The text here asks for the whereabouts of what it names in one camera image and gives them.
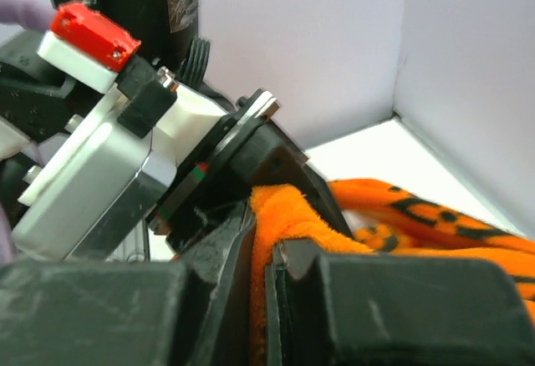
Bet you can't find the orange patterned pillowcase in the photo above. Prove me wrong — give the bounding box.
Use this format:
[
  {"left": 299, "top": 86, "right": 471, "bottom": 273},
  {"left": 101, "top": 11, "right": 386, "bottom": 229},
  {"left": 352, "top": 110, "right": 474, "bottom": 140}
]
[{"left": 249, "top": 178, "right": 534, "bottom": 365}]

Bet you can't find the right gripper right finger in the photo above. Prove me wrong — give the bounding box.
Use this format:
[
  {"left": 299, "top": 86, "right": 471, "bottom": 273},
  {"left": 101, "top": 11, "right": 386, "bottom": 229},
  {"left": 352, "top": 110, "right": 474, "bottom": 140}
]
[{"left": 265, "top": 240, "right": 534, "bottom": 365}]

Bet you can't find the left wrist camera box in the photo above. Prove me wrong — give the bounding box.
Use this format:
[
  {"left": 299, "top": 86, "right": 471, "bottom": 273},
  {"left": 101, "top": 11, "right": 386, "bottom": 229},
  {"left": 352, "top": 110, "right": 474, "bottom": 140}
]
[{"left": 12, "top": 2, "right": 225, "bottom": 261}]

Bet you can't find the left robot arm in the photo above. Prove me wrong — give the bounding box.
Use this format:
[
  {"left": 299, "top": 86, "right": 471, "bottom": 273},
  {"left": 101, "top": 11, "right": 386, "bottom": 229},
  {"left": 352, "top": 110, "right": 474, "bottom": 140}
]
[{"left": 1, "top": 0, "right": 349, "bottom": 262}]

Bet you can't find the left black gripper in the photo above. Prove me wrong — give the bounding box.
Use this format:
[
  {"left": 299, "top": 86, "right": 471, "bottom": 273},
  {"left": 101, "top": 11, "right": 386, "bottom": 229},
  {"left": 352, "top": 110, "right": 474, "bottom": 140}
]
[{"left": 148, "top": 89, "right": 352, "bottom": 253}]

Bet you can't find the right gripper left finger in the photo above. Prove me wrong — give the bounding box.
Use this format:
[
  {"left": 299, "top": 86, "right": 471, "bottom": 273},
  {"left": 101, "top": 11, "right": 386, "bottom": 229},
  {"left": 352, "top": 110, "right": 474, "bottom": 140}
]
[{"left": 1, "top": 203, "right": 256, "bottom": 365}]

